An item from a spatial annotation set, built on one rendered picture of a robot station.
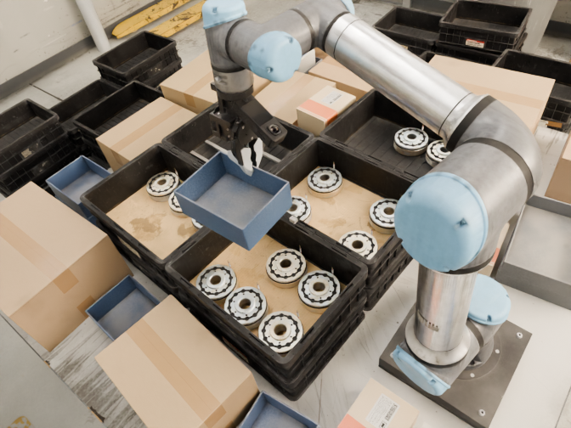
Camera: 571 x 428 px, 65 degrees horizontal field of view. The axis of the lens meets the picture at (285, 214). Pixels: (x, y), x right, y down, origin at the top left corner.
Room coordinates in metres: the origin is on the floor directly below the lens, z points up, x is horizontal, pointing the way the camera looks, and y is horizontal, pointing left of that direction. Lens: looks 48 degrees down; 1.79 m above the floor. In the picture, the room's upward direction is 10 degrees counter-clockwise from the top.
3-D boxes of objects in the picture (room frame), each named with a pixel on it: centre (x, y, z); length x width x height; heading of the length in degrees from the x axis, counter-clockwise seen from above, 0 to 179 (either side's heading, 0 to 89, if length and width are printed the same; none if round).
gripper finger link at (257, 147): (0.77, 0.06, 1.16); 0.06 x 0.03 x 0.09; 43
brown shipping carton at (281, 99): (1.40, -0.08, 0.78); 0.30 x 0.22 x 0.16; 136
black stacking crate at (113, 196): (0.92, 0.34, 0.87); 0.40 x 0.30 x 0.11; 41
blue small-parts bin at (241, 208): (0.68, 0.10, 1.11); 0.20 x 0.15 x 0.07; 45
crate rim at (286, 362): (0.62, 0.07, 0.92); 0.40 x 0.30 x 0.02; 41
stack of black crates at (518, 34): (2.21, -1.21, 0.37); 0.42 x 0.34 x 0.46; 45
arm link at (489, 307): (0.43, -0.35, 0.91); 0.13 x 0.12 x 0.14; 125
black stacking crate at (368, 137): (1.01, -0.38, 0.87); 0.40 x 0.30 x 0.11; 41
